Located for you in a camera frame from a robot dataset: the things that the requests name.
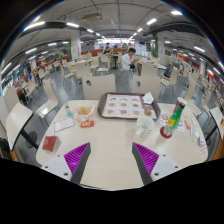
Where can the red paper cup with lid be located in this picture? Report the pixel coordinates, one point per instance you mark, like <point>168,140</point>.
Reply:
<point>176,106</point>

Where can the red flat box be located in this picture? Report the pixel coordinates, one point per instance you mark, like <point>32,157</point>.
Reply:
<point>50,143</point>

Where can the ceiling air conditioner unit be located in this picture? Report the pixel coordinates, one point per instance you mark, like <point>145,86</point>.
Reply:
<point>92,16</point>

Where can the clear crumpled food wrapper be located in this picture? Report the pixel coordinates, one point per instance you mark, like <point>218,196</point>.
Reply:
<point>84,111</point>

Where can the brown fried food piece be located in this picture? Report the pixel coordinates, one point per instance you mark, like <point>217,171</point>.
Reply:
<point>148,113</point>

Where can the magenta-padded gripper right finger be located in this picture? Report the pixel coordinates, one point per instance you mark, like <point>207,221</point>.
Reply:
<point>146,158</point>

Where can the green plastic drink bottle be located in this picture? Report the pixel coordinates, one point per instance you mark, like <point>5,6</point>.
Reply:
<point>174,121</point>

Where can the beige cafeteria chairs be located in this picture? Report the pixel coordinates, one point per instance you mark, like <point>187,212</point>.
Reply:
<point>98,86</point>

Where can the white polka-dot cup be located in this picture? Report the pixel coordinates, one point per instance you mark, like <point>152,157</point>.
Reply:
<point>145,125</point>

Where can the colourful sticker sheet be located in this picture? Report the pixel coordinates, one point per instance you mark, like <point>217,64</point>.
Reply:
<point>164,117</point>

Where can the ceiling strip lights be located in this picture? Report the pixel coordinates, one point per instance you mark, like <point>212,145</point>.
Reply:
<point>33,25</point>

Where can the small red paper carton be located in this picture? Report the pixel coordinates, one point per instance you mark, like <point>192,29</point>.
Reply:
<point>87,124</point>

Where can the small blue sanitizer bottle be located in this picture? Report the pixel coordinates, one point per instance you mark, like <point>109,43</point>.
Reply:
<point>68,112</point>

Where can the person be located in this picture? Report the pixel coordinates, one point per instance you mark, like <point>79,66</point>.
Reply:
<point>126,61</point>
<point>107,50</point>

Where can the clear plastic packet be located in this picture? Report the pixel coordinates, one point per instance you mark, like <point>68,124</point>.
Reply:
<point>194,135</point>

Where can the white printed card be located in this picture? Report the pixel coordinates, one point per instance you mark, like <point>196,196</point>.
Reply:
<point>64,124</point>

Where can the black bag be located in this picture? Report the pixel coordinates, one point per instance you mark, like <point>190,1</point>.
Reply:
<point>4,148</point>

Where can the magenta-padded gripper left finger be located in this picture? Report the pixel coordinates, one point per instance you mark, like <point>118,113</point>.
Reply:
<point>78,157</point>

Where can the white paper napkin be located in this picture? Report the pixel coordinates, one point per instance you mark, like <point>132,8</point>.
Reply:
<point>148,98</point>

